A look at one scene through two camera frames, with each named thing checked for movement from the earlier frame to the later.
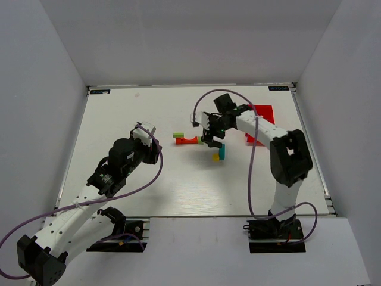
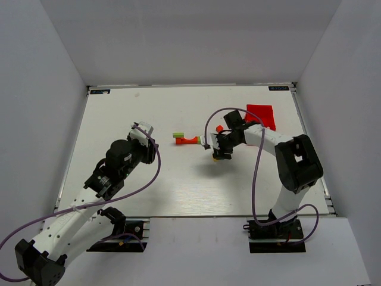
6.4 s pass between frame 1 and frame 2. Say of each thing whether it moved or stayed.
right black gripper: moved
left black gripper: stayed
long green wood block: stayed
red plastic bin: stayed
